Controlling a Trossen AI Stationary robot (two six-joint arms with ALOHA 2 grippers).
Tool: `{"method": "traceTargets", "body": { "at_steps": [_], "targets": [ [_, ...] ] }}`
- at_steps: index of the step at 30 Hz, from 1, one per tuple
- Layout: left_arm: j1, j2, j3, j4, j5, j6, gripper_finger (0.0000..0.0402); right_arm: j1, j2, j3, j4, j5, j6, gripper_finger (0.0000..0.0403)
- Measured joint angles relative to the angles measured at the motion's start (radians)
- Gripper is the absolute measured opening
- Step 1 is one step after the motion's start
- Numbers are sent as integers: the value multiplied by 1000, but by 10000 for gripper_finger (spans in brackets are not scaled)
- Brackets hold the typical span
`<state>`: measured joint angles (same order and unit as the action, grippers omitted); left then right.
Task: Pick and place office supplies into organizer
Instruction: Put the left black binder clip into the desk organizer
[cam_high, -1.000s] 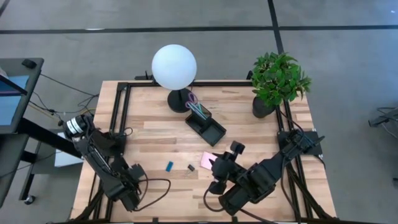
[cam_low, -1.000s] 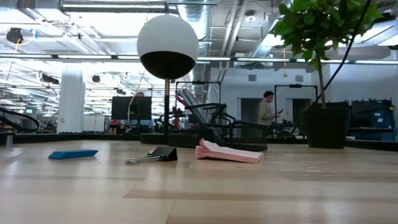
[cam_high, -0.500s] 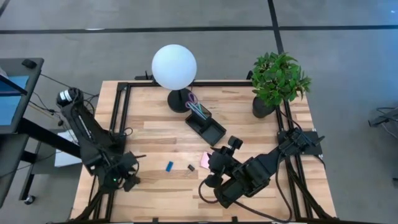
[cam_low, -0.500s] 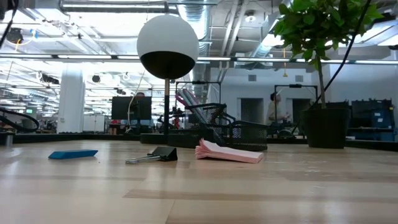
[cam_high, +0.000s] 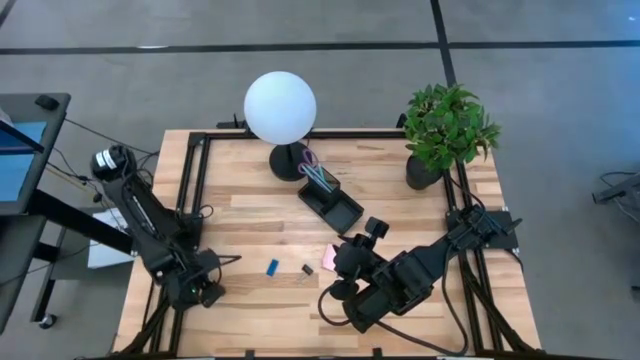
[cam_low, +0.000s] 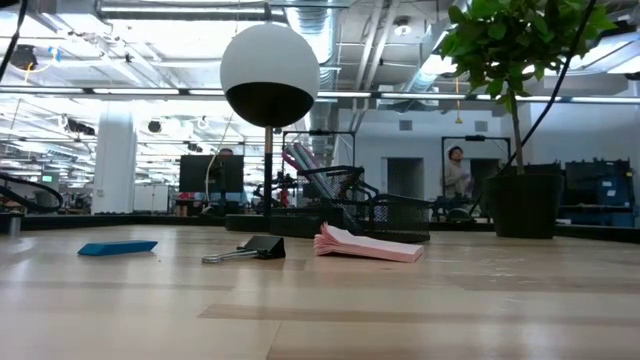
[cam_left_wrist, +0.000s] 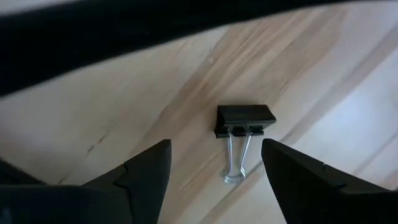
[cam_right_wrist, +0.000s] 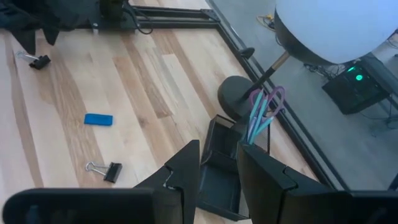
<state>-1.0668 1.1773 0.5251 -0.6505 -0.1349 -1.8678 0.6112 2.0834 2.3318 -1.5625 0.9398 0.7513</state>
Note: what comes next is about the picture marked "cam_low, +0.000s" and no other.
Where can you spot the white globe lamp black base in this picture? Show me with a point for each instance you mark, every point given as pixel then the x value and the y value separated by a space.
pixel 270 70

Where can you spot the black mesh desk organizer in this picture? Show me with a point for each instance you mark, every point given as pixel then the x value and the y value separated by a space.
pixel 400 220

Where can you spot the pink sticky note pad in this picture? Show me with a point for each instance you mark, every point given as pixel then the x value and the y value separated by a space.
pixel 367 246

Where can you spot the blue eraser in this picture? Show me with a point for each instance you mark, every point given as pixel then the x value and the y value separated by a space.
pixel 117 248

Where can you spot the green potted plant black pot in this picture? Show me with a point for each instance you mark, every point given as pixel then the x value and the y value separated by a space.
pixel 522 205

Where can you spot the silver ventilation duct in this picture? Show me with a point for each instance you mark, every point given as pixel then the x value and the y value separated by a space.
pixel 312 20

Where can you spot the white pillar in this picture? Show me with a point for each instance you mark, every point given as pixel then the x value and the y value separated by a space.
pixel 114 165

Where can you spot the black background monitor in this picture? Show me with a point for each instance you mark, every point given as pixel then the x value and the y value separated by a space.
pixel 210 174

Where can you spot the blue machine cabinet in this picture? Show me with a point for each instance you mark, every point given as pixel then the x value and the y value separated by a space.
pixel 600 190

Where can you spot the black binder clip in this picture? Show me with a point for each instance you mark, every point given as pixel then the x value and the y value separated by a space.
pixel 265 246

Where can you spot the black gantry frame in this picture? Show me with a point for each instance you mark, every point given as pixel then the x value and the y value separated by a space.
pixel 475 138

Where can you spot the person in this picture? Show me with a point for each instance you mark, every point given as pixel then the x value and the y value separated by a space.
pixel 456 175
pixel 226 151

